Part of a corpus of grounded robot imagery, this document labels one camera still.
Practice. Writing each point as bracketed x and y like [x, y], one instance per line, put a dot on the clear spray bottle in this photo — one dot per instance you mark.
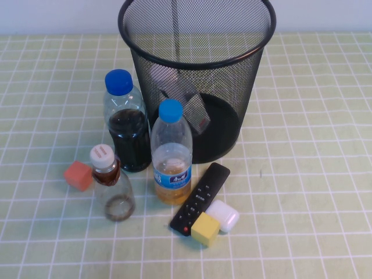
[194, 110]

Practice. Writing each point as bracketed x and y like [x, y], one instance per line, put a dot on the small white-capped brown-labelled bottle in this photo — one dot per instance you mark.
[113, 189]

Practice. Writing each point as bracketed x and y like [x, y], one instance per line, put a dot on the black mesh wastebasket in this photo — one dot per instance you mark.
[226, 78]

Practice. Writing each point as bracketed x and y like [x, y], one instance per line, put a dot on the labelled bottle with yellow liquid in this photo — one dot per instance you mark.
[171, 180]

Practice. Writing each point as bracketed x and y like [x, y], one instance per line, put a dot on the black remote control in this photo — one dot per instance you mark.
[203, 191]

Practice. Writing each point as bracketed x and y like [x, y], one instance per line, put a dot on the blue-capped bottle with dark liquid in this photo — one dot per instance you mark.
[128, 139]

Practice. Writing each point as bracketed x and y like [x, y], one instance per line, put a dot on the white earbuds case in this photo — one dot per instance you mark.
[225, 216]

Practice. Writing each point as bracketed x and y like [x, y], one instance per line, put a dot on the yellow cube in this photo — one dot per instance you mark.
[205, 229]

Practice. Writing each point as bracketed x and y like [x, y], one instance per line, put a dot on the green checked tablecloth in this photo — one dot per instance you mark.
[290, 145]

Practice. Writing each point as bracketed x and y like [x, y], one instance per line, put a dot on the orange cube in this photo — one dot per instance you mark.
[78, 175]

